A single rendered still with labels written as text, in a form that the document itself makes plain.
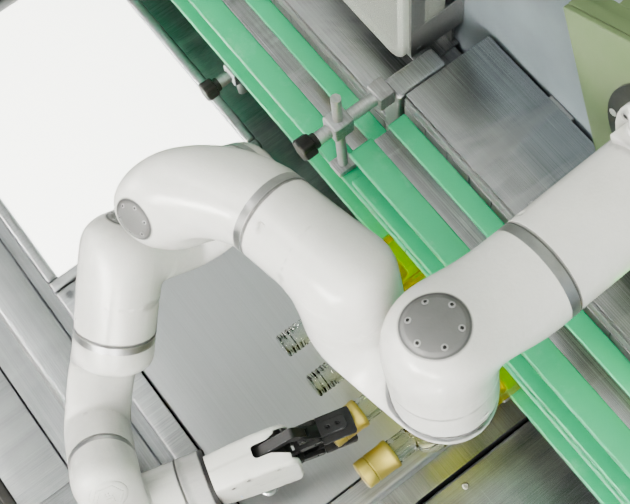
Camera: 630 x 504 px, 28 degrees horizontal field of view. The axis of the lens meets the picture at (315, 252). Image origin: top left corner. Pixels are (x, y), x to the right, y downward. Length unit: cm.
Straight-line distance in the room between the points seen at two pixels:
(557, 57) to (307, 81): 35
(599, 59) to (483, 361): 29
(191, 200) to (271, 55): 52
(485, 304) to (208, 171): 27
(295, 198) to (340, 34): 53
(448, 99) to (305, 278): 43
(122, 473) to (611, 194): 60
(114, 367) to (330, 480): 38
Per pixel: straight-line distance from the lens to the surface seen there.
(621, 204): 104
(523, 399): 148
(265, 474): 138
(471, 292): 99
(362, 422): 142
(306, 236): 104
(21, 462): 167
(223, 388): 159
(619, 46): 107
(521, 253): 101
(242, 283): 163
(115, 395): 142
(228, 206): 108
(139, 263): 123
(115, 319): 125
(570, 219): 102
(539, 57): 139
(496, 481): 159
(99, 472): 134
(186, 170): 109
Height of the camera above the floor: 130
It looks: 10 degrees down
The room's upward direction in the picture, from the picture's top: 126 degrees counter-clockwise
